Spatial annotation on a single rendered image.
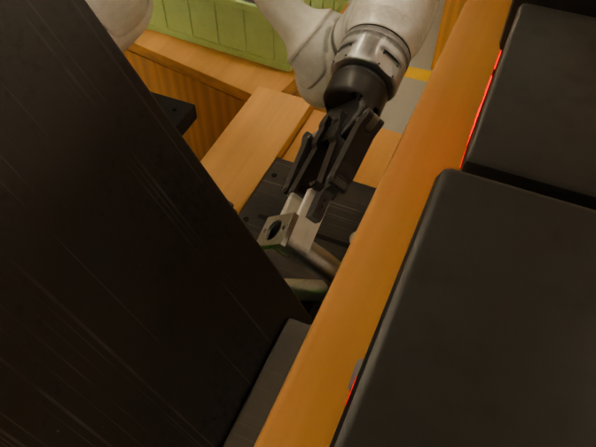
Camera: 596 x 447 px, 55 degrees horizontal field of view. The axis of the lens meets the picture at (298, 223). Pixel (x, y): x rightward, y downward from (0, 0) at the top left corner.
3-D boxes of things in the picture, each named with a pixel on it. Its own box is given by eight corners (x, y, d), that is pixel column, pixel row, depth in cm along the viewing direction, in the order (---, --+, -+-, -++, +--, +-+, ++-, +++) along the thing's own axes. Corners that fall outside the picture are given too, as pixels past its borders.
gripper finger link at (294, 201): (294, 192, 67) (290, 192, 68) (268, 244, 65) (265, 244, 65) (312, 205, 68) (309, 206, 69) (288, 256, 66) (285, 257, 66)
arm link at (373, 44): (376, 13, 69) (358, 50, 66) (425, 62, 73) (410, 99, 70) (330, 40, 76) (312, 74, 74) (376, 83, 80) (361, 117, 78)
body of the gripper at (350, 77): (319, 75, 74) (291, 133, 71) (362, 54, 67) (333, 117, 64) (359, 111, 77) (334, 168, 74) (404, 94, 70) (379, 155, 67)
